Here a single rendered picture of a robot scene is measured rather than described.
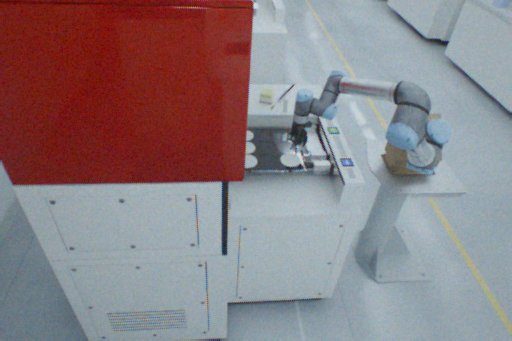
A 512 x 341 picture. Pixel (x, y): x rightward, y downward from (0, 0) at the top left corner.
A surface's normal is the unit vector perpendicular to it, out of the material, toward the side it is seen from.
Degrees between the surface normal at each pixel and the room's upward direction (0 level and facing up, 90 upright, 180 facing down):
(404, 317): 0
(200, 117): 90
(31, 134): 90
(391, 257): 0
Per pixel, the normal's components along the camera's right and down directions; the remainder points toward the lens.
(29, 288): 0.06, -0.78
